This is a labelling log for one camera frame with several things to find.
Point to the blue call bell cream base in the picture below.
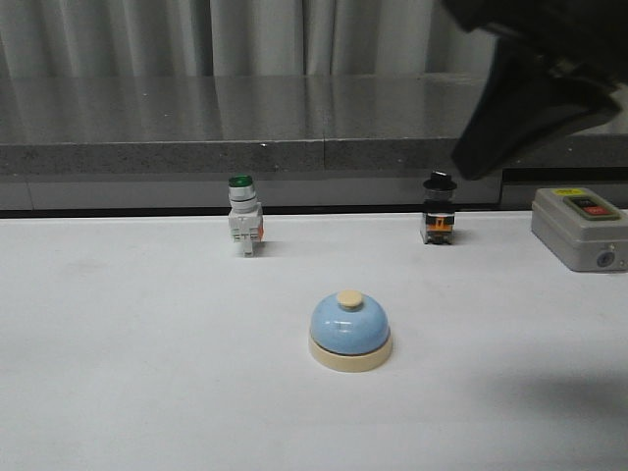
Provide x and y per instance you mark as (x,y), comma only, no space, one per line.
(350,332)

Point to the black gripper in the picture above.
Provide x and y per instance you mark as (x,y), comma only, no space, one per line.
(555,67)

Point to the grey granite counter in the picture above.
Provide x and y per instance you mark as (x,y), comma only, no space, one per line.
(164,145)

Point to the grey on off switch box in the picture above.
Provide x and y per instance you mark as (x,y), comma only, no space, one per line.
(583,230)

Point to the green push button switch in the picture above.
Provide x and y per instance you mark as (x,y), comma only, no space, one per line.
(246,216)

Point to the grey curtain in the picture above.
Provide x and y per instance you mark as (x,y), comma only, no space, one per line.
(88,39)

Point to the black rotary selector switch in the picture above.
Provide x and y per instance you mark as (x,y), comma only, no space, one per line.
(438,215)

